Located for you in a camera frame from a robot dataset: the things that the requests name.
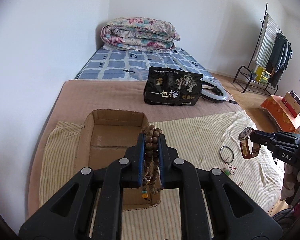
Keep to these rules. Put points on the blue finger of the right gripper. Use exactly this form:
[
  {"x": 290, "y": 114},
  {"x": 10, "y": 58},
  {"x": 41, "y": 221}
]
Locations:
[{"x": 262, "y": 138}]

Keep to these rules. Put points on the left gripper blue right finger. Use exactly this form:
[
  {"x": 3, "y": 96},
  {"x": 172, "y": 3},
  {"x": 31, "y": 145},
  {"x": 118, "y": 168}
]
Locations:
[{"x": 161, "y": 150}]

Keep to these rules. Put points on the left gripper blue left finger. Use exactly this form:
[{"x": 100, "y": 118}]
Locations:
[{"x": 141, "y": 155}]

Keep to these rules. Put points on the brown leather wrist watch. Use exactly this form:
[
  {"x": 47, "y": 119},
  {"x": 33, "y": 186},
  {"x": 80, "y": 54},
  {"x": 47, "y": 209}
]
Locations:
[{"x": 249, "y": 149}]

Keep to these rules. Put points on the red string jade pendant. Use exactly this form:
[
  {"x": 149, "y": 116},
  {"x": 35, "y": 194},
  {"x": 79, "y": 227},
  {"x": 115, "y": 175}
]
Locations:
[{"x": 230, "y": 170}]

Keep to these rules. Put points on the gloved right hand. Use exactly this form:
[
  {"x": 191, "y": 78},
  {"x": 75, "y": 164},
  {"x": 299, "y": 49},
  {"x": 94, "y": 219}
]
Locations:
[{"x": 291, "y": 183}]

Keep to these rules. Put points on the orange gift box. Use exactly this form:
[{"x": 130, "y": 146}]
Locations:
[{"x": 281, "y": 115}]

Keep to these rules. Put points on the brown cardboard tray box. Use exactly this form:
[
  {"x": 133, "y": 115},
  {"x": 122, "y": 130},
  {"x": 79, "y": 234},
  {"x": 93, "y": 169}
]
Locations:
[{"x": 105, "y": 136}]

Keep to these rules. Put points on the cardboard paper bag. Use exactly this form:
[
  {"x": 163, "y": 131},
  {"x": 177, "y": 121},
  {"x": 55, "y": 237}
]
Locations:
[{"x": 292, "y": 102}]

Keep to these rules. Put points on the black snack bag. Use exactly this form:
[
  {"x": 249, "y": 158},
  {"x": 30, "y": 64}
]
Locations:
[{"x": 171, "y": 87}]

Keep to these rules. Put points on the yellow green box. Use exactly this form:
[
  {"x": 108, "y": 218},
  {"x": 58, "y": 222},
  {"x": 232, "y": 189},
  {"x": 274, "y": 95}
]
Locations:
[{"x": 261, "y": 75}]

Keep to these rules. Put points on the black metal clothes rack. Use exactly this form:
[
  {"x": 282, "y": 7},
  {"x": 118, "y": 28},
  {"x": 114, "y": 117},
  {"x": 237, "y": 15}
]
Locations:
[{"x": 245, "y": 74}]

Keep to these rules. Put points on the brown bed blanket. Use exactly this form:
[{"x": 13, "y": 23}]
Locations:
[{"x": 79, "y": 97}]

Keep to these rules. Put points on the blue plaid mattress sheet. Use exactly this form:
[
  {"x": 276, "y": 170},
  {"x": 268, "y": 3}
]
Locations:
[{"x": 132, "y": 65}]

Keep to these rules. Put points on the striped hanging cloth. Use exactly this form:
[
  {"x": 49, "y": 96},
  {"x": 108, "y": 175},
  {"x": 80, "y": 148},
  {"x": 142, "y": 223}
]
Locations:
[{"x": 266, "y": 41}]

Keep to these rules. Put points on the dark hanging clothes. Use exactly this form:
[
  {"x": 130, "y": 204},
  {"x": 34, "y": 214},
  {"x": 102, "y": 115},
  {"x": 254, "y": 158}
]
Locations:
[{"x": 279, "y": 59}]

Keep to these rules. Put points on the folded floral quilt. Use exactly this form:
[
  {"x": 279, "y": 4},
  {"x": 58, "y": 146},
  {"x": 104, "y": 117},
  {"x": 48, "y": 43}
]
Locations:
[{"x": 139, "y": 33}]

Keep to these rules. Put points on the white ring light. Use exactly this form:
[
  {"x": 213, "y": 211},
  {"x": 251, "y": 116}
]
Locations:
[{"x": 214, "y": 92}]

